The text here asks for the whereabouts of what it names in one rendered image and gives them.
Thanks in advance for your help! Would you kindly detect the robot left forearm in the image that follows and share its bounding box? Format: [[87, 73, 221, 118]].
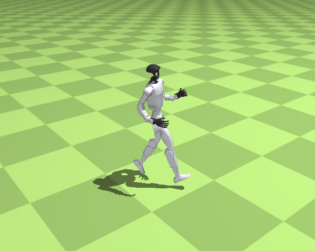
[[164, 93, 178, 101]]

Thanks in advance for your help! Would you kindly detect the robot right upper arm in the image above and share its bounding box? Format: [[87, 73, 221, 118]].
[[137, 86, 154, 110]]

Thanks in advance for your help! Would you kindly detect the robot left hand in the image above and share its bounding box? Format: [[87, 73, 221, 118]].
[[175, 88, 187, 99]]

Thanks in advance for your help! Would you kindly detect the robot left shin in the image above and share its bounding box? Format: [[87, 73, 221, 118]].
[[139, 144, 158, 165]]

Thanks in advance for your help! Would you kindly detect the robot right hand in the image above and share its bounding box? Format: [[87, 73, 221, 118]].
[[150, 117, 169, 128]]

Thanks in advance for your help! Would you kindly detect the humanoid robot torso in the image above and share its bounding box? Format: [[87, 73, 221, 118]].
[[146, 79, 163, 125]]

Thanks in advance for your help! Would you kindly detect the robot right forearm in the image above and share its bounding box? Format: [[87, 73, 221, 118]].
[[137, 105, 153, 123]]

